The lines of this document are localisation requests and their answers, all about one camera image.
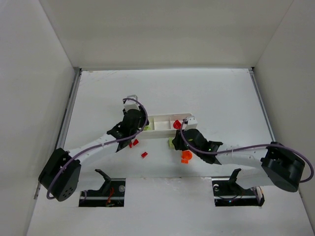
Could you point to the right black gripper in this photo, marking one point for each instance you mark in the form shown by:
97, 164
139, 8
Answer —
180, 138

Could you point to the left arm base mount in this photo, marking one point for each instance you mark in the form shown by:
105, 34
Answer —
110, 194

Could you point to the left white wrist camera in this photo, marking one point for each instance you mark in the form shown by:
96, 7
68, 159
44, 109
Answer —
130, 104

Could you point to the right aluminium frame rail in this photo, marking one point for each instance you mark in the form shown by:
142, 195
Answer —
259, 124

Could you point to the left aluminium frame rail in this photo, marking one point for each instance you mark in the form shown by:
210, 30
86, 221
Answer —
68, 109

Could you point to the small red lego brick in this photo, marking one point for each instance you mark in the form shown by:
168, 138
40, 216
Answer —
143, 155

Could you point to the red slope lego brick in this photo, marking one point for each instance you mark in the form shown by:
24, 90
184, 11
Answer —
135, 142

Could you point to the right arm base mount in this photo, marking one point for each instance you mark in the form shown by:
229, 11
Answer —
228, 194

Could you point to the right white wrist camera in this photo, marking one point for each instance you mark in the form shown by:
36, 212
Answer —
190, 122

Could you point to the orange round lego piece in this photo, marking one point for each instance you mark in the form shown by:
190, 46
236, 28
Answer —
187, 155

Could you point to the white divided sorting tray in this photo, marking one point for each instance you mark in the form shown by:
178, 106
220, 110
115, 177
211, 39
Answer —
162, 126

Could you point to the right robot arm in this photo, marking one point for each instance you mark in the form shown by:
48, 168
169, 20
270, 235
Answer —
263, 165

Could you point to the red curved lego piece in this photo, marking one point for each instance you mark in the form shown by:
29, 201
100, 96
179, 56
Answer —
177, 124

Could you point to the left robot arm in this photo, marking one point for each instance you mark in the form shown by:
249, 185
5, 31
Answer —
61, 174

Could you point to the aluminium frame rail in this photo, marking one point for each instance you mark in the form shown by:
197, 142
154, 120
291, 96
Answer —
259, 124
68, 109

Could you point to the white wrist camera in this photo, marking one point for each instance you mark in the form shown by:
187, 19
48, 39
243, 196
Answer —
190, 122
130, 104

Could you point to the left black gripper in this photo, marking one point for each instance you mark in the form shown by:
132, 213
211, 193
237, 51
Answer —
137, 117

